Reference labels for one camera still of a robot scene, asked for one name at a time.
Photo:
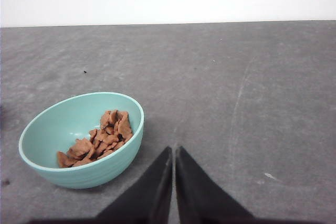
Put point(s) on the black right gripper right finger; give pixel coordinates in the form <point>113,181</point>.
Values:
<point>200,200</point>

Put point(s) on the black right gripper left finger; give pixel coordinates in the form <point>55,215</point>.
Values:
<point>148,199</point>

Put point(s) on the brown beef cubes pile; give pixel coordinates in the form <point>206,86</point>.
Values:
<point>114,131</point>

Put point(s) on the teal ceramic bowl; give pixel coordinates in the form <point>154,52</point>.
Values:
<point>57,127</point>

